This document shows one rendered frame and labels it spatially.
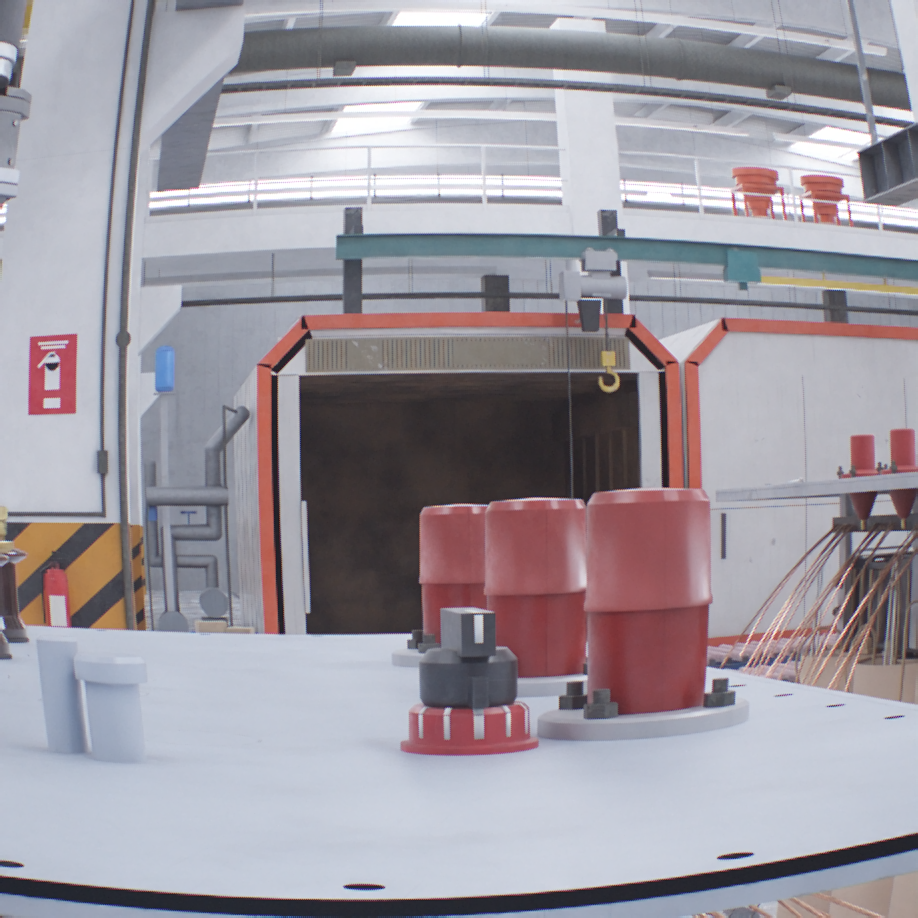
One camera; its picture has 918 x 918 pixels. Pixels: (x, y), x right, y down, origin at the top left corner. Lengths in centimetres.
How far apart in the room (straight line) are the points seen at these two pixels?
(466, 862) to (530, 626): 75
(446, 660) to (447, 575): 70
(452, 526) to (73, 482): 996
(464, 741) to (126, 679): 19
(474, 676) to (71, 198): 1084
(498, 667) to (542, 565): 38
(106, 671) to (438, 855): 30
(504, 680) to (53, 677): 24
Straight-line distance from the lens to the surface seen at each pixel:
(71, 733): 99
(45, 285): 1176
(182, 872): 64
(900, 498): 380
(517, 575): 142
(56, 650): 99
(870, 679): 403
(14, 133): 143
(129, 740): 97
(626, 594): 110
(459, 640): 104
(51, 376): 1170
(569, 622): 143
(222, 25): 1220
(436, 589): 176
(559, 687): 140
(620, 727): 108
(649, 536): 110
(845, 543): 460
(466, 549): 175
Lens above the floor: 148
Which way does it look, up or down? 2 degrees up
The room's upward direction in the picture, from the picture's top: 1 degrees counter-clockwise
